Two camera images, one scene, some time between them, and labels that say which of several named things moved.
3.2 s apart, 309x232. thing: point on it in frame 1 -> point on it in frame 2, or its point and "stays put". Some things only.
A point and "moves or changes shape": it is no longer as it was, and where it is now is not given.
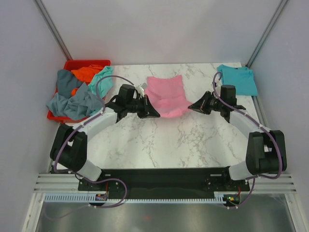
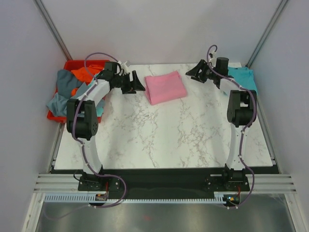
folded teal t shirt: x=242 y=78 stays put
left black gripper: x=147 y=110 -> x=134 y=85
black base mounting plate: x=168 y=180 stays put
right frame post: x=277 y=14 stays put
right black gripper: x=201 y=105 -> x=201 y=65
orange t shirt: x=85 y=74 stays put
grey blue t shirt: x=77 y=107 stays put
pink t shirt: x=167 y=95 moves or changes shape
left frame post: x=53 y=29 stays put
